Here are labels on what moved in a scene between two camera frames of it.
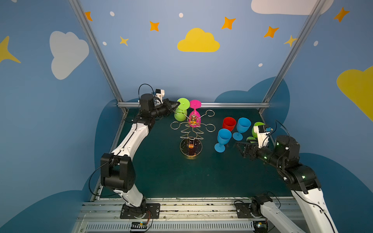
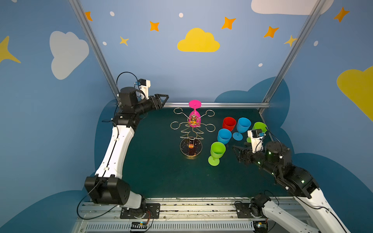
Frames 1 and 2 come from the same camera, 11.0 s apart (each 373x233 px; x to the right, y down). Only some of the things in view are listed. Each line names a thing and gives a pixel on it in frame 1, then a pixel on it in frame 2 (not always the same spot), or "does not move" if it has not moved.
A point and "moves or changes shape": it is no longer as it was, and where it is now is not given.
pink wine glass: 194,118 does not move
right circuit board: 261,226 does not move
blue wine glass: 243,125 does not move
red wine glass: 228,123 does not move
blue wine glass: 224,137 does not move
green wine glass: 255,135 moves or changes shape
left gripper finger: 174,104 -> 166,96
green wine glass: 180,113 -> 217,150
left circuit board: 139,225 does not move
